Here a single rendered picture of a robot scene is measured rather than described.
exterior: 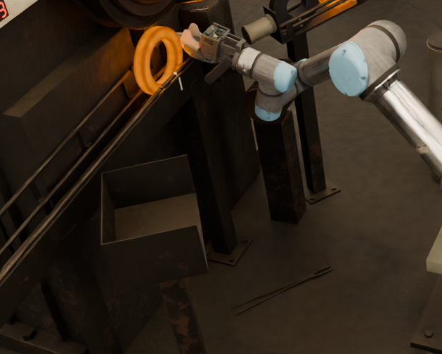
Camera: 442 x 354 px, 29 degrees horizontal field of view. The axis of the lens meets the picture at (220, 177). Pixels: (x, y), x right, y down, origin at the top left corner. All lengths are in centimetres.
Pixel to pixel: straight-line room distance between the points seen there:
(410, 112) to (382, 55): 15
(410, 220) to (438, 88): 43
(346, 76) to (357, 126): 124
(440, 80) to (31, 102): 128
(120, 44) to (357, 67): 65
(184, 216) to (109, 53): 50
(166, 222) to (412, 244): 99
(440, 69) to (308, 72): 50
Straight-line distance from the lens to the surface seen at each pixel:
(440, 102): 274
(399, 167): 302
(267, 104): 232
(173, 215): 199
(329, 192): 293
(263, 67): 226
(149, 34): 226
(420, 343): 240
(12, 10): 200
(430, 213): 282
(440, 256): 223
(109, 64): 223
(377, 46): 203
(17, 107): 203
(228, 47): 230
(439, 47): 265
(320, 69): 230
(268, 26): 253
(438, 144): 201
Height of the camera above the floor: 182
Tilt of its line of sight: 36 degrees down
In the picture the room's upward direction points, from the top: 12 degrees counter-clockwise
